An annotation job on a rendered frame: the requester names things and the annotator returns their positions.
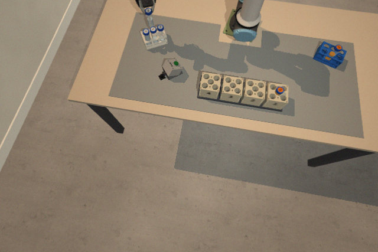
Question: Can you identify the grey bench mat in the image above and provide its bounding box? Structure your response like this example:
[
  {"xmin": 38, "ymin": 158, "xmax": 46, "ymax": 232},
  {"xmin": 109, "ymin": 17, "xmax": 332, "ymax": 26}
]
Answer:
[{"xmin": 109, "ymin": 12, "xmax": 364, "ymax": 138}]

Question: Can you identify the blue tube rack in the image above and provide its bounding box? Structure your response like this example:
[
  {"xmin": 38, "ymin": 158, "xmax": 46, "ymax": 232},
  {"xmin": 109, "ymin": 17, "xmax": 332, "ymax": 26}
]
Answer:
[{"xmin": 313, "ymin": 42, "xmax": 347, "ymax": 69}]

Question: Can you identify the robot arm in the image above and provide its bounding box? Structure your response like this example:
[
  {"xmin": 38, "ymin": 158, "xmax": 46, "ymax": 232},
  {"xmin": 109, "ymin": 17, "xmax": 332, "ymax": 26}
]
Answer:
[{"xmin": 141, "ymin": 0, "xmax": 264, "ymax": 42}]

